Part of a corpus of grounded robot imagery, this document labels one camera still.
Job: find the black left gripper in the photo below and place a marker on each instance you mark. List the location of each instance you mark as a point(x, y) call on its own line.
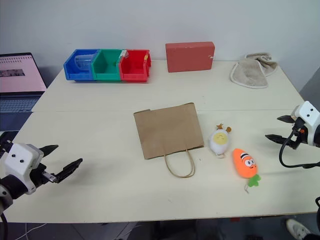
point(40, 175)

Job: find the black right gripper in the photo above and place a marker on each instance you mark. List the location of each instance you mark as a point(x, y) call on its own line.
point(300, 136)

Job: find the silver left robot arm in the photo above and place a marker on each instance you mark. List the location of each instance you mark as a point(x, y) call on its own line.
point(12, 186)

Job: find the orange carrot plush toy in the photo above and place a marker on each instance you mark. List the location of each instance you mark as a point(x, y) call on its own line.
point(245, 163)

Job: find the beige folded towel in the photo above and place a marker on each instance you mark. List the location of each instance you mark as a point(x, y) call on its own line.
point(250, 72)

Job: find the white egg plush toy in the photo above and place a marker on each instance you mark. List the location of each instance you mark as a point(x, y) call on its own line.
point(218, 141)

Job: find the blue plastic storage bin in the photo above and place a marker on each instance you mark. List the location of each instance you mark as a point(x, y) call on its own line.
point(71, 71)

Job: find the open laptop computer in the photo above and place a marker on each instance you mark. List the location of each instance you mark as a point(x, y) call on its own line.
point(17, 72)

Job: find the clear plastic cup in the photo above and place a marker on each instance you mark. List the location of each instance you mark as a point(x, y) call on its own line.
point(83, 61)

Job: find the white shoe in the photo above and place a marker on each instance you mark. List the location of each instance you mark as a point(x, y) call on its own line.
point(297, 228)

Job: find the small red floor item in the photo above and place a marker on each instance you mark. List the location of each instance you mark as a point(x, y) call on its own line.
point(235, 220)

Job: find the green plastic storage bin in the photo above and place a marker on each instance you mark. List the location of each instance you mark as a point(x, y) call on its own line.
point(105, 65)

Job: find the red rectangular box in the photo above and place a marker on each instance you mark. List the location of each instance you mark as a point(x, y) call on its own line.
point(188, 57)

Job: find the red plastic storage bin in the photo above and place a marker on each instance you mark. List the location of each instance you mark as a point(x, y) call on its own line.
point(132, 67)

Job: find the clear plastic wrapper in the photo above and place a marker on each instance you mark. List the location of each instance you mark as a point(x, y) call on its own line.
point(124, 53)

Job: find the small orange yellow item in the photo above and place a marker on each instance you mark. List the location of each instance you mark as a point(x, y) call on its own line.
point(145, 57)

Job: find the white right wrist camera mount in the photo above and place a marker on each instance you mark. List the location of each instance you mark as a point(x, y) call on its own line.
point(308, 112)

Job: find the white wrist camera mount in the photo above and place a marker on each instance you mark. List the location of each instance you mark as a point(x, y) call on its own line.
point(21, 160)
point(308, 112)

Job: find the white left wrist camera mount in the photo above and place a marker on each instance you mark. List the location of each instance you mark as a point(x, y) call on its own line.
point(21, 160)

